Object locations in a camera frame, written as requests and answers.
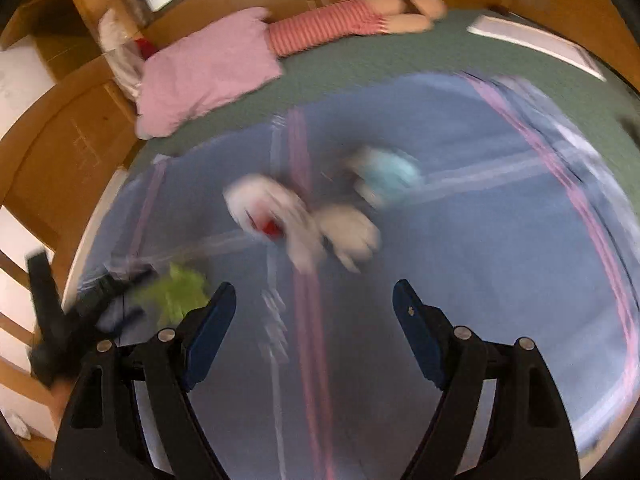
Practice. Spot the pink pillow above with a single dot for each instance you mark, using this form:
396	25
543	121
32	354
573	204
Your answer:
200	75

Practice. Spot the pink white crumpled wrapper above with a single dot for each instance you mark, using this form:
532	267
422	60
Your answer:
272	215

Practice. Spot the wooden headboard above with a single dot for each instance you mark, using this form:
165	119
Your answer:
55	130

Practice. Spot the blue face mask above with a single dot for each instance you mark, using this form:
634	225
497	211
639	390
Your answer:
390	175

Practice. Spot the white bag at headboard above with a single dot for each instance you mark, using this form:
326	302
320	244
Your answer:
117	45

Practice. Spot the white cloth on floor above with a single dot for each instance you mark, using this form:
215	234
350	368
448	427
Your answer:
15	424

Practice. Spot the white flat tray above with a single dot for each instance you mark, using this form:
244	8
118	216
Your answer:
537	42

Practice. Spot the green paper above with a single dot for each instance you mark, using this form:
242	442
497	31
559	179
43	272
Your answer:
175	292

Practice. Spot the striped plush doll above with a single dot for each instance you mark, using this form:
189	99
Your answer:
340	22

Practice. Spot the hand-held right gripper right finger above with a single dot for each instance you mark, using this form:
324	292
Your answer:
417	340

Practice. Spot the blue striped blanket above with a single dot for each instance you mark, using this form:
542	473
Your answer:
475	260

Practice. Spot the white crumpled tissue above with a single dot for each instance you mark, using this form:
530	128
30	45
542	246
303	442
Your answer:
350	235

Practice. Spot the red cloth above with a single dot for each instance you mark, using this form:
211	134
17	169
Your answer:
146	49

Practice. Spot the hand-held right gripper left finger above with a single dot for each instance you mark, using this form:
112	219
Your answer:
210	340

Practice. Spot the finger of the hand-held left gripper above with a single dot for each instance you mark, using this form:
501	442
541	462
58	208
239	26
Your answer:
125	282
122	321

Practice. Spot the green bed mat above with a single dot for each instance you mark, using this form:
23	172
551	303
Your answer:
400	55

